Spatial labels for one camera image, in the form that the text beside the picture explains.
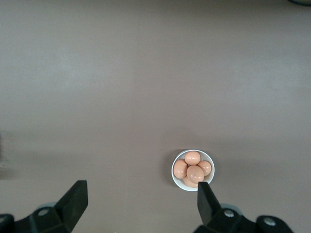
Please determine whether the brown egg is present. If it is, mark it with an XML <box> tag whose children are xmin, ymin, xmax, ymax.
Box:
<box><xmin>184</xmin><ymin>150</ymin><xmax>202</xmax><ymax>166</ymax></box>
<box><xmin>196</xmin><ymin>160</ymin><xmax>212</xmax><ymax>176</ymax></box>
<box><xmin>186</xmin><ymin>165</ymin><xmax>205</xmax><ymax>183</ymax></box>
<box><xmin>173</xmin><ymin>159</ymin><xmax>189</xmax><ymax>179</ymax></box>
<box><xmin>182</xmin><ymin>176</ymin><xmax>199</xmax><ymax>188</ymax></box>

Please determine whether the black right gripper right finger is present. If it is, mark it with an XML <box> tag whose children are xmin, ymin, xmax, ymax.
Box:
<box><xmin>194</xmin><ymin>181</ymin><xmax>296</xmax><ymax>233</ymax></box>

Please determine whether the white round bowl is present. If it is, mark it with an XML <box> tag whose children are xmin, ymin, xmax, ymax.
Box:
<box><xmin>171</xmin><ymin>149</ymin><xmax>215</xmax><ymax>192</ymax></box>

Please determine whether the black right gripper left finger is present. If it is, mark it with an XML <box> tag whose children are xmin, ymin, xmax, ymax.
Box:
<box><xmin>0</xmin><ymin>180</ymin><xmax>88</xmax><ymax>233</ymax></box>

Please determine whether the brown table cover sheet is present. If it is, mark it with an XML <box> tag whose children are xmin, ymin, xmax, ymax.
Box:
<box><xmin>0</xmin><ymin>0</ymin><xmax>311</xmax><ymax>233</ymax></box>

